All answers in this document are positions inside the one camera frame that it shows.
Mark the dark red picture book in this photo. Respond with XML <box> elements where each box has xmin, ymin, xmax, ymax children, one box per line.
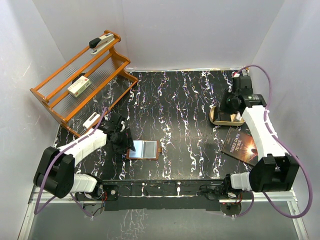
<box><xmin>221</xmin><ymin>128</ymin><xmax>259</xmax><ymax>166</ymax></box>

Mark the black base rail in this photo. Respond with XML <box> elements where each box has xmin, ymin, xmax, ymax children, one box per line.
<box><xmin>74</xmin><ymin>178</ymin><xmax>253</xmax><ymax>212</ymax></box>

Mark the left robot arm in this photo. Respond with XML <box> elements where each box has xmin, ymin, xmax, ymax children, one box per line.
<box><xmin>33</xmin><ymin>113</ymin><xmax>135</xmax><ymax>200</ymax></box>

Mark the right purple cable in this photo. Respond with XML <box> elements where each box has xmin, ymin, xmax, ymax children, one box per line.
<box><xmin>233</xmin><ymin>64</ymin><xmax>314</xmax><ymax>220</ymax></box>

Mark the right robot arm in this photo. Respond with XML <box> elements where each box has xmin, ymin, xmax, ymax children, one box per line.
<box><xmin>217</xmin><ymin>73</ymin><xmax>299</xmax><ymax>199</ymax></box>

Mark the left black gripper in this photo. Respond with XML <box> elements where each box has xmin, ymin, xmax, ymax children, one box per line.
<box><xmin>111</xmin><ymin>128</ymin><xmax>135</xmax><ymax>155</ymax></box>

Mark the brown leather card holder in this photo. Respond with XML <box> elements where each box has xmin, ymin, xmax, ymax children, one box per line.
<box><xmin>126</xmin><ymin>140</ymin><xmax>162</xmax><ymax>161</ymax></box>

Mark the orange wooden shelf rack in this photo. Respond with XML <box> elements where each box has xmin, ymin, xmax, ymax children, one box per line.
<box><xmin>30</xmin><ymin>30</ymin><xmax>138</xmax><ymax>137</ymax></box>

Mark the silver card in tray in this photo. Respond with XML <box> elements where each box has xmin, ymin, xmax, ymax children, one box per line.
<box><xmin>233</xmin><ymin>112</ymin><xmax>243</xmax><ymax>122</ymax></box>

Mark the small white box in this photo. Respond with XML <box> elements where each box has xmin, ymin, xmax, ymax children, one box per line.
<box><xmin>82</xmin><ymin>112</ymin><xmax>101</xmax><ymax>130</ymax></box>

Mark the white staples box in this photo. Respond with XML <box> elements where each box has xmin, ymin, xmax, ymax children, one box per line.
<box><xmin>67</xmin><ymin>76</ymin><xmax>91</xmax><ymax>98</ymax></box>

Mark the beige oval tray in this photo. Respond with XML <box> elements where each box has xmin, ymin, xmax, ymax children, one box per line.
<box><xmin>209</xmin><ymin>106</ymin><xmax>245</xmax><ymax>127</ymax></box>

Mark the black and beige stapler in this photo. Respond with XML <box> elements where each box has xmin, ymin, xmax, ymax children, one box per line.
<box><xmin>89</xmin><ymin>33</ymin><xmax>115</xmax><ymax>55</ymax></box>

